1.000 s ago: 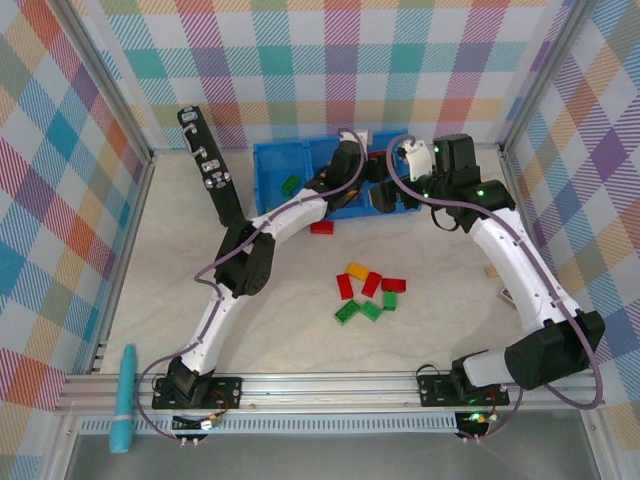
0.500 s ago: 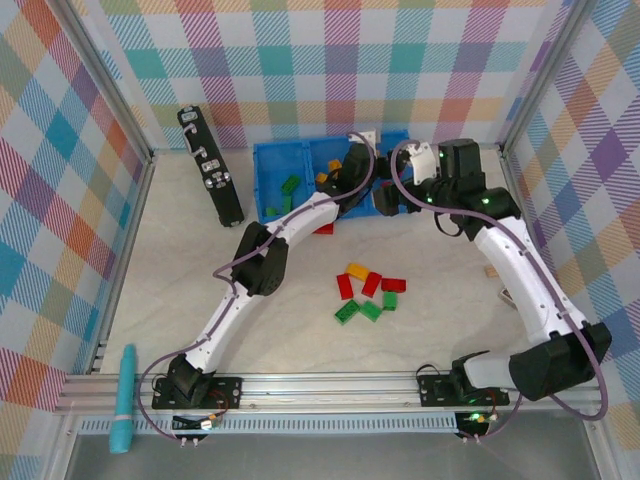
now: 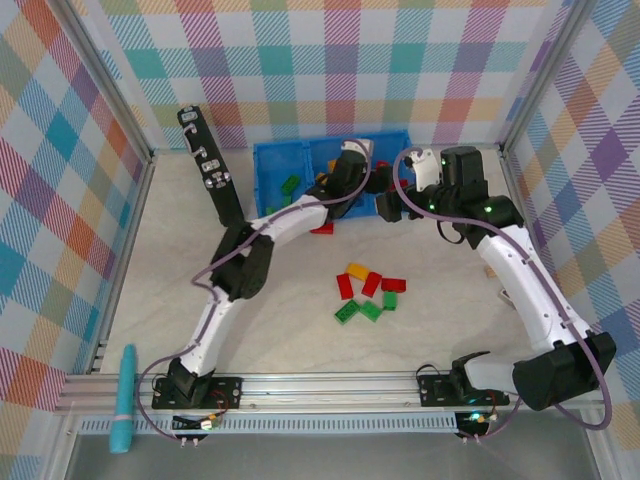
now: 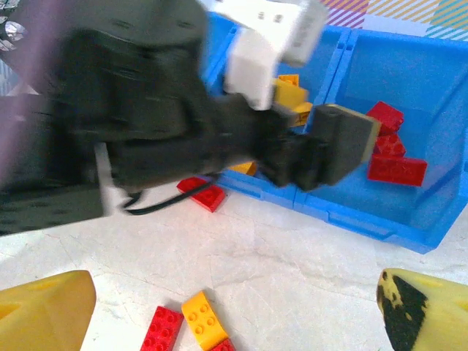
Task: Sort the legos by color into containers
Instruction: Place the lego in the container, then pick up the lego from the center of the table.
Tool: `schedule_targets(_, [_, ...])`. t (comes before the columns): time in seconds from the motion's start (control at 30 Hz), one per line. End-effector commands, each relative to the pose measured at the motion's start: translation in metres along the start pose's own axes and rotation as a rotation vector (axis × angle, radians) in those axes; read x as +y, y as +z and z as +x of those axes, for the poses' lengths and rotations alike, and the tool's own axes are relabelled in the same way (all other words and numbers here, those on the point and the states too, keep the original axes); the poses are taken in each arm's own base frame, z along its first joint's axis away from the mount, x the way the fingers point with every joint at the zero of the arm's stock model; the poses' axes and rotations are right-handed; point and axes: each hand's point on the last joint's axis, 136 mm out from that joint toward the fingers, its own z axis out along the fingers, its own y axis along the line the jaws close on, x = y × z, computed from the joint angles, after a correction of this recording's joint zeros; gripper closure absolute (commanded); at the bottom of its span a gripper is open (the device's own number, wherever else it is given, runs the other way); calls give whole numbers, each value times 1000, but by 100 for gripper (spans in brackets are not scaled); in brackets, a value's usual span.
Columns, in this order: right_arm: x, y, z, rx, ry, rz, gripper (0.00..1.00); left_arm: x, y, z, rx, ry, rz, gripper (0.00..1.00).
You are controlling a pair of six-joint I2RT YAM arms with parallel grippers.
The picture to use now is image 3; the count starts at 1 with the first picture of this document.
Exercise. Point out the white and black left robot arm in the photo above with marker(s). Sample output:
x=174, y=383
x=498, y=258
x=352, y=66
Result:
x=210, y=325

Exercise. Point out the long aluminium base rail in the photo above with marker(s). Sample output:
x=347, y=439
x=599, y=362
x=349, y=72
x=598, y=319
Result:
x=325, y=390

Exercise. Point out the teal cylindrical tool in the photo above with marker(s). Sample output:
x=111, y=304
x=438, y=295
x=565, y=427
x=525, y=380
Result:
x=125, y=400

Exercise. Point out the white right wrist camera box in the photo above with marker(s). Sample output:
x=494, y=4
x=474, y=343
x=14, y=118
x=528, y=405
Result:
x=425, y=167

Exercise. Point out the aluminium side rail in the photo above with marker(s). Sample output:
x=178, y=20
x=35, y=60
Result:
x=511, y=170
x=127, y=250

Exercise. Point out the black case with metal clasps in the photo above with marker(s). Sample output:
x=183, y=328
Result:
x=227, y=202

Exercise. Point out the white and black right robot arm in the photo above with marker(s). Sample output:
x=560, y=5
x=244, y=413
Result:
x=530, y=285

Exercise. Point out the small beige block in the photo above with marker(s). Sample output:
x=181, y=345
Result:
x=489, y=272

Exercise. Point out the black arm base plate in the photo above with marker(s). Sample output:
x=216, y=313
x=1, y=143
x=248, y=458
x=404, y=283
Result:
x=430, y=390
x=225, y=390

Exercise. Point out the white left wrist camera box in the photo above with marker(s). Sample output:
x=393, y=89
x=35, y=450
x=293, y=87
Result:
x=360, y=147

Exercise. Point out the aluminium frame post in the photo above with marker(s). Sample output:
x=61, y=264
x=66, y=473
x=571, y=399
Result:
x=546, y=75
x=112, y=80

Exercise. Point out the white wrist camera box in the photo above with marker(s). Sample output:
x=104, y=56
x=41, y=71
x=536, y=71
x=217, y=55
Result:
x=425, y=167
x=360, y=147

